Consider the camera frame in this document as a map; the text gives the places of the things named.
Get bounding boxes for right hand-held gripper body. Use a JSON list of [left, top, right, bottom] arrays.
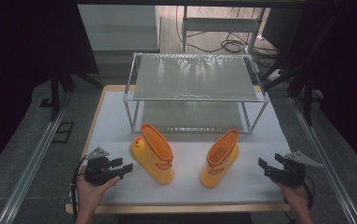
[[264, 150, 324, 189]]

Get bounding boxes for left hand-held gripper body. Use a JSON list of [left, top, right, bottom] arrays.
[[83, 147, 125, 187]]

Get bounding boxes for yellow rain boot duck face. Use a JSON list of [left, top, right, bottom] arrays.
[[130, 122, 175, 185]]

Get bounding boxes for yellow rain boot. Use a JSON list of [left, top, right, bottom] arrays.
[[199, 128, 240, 189]]

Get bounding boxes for metal two-tier shoe rack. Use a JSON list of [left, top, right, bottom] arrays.
[[122, 52, 270, 135]]

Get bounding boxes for person's left hand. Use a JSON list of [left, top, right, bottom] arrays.
[[76, 174, 121, 217]]

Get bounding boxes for person's right hand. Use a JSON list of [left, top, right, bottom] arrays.
[[272, 178, 312, 213]]

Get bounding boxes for white table mat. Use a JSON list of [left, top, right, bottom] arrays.
[[84, 90, 293, 207]]

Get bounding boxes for black stand legs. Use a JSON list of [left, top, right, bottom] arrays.
[[259, 12, 333, 127], [48, 59, 103, 122]]

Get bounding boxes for dark monitor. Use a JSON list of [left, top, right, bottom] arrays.
[[261, 7, 305, 49]]

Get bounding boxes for white board panel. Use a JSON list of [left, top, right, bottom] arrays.
[[77, 4, 161, 52]]

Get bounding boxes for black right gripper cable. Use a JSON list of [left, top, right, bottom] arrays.
[[302, 176, 316, 210]]

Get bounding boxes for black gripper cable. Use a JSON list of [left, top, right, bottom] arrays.
[[69, 154, 89, 222], [302, 176, 316, 210]]

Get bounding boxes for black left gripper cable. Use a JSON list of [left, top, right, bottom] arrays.
[[69, 154, 89, 222]]

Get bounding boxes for aluminium floor rail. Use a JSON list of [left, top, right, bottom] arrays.
[[288, 95, 357, 224], [0, 94, 72, 224]]

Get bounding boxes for black floor cables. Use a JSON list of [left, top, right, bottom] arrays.
[[175, 5, 281, 67]]

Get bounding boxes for grey metal frame stand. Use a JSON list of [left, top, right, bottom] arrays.
[[181, 5, 267, 54]]

